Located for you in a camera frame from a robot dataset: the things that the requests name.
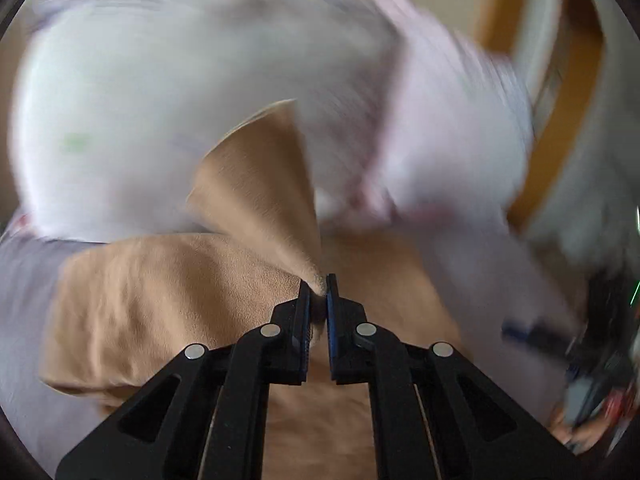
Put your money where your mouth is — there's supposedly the tan garment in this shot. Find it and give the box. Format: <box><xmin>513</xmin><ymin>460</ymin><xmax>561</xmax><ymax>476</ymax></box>
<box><xmin>40</xmin><ymin>101</ymin><xmax>459</xmax><ymax>479</ymax></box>

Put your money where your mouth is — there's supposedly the lavender bed sheet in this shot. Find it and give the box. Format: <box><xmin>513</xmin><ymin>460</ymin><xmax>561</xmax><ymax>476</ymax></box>
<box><xmin>1</xmin><ymin>210</ymin><xmax>102</xmax><ymax>474</ymax></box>

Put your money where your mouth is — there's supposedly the pink floral right pillow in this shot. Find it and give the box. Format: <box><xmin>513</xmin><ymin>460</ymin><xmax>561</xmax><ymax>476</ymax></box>
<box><xmin>316</xmin><ymin>0</ymin><xmax>534</xmax><ymax>229</ymax></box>

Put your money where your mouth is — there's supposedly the white floral left pillow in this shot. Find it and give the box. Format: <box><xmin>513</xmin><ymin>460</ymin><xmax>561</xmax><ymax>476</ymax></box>
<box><xmin>10</xmin><ymin>0</ymin><xmax>399</xmax><ymax>243</ymax></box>

